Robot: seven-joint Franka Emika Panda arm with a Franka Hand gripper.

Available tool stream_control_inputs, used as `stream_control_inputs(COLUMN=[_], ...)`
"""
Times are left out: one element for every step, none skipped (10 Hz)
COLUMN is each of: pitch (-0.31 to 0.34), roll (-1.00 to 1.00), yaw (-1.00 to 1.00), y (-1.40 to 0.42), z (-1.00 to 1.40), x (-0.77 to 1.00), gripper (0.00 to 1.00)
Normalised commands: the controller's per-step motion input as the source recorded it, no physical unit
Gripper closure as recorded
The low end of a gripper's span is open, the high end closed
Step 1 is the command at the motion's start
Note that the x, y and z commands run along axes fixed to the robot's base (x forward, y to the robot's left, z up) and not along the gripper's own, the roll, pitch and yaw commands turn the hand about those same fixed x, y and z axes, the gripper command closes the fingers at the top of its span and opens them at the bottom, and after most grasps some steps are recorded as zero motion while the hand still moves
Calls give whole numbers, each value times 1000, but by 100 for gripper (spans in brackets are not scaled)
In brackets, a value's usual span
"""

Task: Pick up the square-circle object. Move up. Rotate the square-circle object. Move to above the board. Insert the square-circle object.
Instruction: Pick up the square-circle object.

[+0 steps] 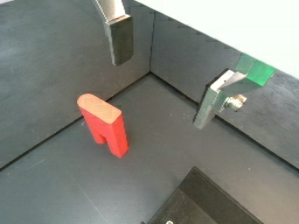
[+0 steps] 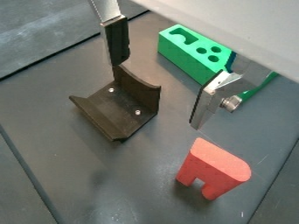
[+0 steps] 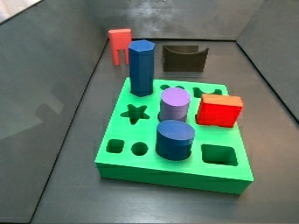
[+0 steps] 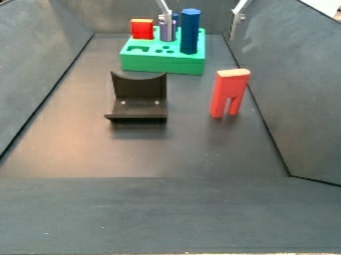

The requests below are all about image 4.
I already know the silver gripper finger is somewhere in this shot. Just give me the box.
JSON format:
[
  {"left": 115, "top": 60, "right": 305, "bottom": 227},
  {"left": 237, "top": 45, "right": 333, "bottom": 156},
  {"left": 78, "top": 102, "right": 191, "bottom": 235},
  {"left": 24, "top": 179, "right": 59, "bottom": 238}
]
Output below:
[
  {"left": 229, "top": 0, "right": 250, "bottom": 40},
  {"left": 155, "top": 0, "right": 174, "bottom": 42}
]

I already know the red two-legged block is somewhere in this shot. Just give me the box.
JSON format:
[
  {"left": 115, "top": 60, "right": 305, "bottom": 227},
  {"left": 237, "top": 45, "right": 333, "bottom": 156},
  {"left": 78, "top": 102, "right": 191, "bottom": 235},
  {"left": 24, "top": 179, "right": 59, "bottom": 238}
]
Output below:
[{"left": 210, "top": 69, "right": 250, "bottom": 119}]

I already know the red square block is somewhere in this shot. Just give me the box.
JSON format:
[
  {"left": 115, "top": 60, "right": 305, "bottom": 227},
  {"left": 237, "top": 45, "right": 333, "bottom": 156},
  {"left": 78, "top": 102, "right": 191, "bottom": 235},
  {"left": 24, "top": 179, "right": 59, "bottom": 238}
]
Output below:
[{"left": 131, "top": 19, "right": 155, "bottom": 40}]

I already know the green shape sorter board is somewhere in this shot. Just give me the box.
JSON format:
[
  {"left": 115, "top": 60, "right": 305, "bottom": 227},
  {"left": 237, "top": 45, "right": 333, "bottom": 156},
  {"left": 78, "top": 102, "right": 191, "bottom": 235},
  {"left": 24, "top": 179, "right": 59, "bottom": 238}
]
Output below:
[{"left": 120, "top": 26, "right": 205, "bottom": 75}]

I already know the blue cylinder block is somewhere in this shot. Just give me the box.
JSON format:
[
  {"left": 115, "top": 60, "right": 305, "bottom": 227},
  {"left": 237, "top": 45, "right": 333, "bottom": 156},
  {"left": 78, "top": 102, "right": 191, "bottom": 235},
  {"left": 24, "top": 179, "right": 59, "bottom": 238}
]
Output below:
[{"left": 171, "top": 12, "right": 178, "bottom": 32}]

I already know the purple cylinder block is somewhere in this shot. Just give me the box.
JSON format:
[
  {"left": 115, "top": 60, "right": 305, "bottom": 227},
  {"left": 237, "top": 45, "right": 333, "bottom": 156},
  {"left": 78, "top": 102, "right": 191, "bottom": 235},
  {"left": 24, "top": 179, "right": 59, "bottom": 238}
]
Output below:
[{"left": 159, "top": 21, "right": 175, "bottom": 42}]

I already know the tall blue hexagonal prism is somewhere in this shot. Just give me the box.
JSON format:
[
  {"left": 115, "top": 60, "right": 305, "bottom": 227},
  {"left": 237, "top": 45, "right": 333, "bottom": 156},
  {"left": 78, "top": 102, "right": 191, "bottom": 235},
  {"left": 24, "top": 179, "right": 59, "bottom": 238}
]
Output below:
[{"left": 179, "top": 8, "right": 201, "bottom": 55}]

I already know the black curved holder bracket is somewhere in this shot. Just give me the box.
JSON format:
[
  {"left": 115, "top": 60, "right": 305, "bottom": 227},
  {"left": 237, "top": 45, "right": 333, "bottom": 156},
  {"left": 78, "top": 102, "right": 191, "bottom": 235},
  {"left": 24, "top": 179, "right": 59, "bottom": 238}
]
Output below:
[{"left": 104, "top": 72, "right": 169, "bottom": 122}]

